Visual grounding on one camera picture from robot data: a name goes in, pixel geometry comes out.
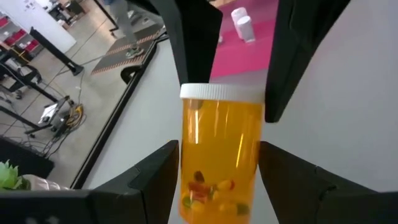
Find yellow cable coil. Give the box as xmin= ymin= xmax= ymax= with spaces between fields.
xmin=63 ymin=103 xmax=85 ymax=129

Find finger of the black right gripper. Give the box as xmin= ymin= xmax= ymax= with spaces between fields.
xmin=149 ymin=0 xmax=224 ymax=86
xmin=264 ymin=0 xmax=353 ymax=124

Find red storage bins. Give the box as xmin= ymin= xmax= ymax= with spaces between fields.
xmin=0 ymin=16 xmax=42 ymax=54

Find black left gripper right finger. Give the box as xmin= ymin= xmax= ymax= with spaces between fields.
xmin=257 ymin=141 xmax=398 ymax=224

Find succulent in white patterned pot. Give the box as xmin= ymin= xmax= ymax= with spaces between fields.
xmin=0 ymin=159 xmax=71 ymax=192

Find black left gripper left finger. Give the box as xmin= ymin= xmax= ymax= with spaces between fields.
xmin=0 ymin=139 xmax=180 ymax=224

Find black floor stand leg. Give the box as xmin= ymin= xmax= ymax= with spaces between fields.
xmin=29 ymin=27 xmax=85 ymax=77

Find black frame clamp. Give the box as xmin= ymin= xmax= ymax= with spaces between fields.
xmin=120 ymin=63 xmax=148 ymax=85

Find striped floor mat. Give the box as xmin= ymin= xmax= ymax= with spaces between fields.
xmin=91 ymin=22 xmax=163 ymax=76

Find person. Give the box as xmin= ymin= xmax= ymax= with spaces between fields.
xmin=106 ymin=0 xmax=146 ymax=60

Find black table legs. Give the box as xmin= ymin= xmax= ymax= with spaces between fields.
xmin=0 ymin=52 xmax=76 ymax=138

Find pink plastic bin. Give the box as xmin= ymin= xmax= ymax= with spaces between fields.
xmin=209 ymin=0 xmax=280 ymax=83

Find orange medicine bottle white cap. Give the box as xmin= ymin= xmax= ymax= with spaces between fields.
xmin=178 ymin=82 xmax=266 ymax=224

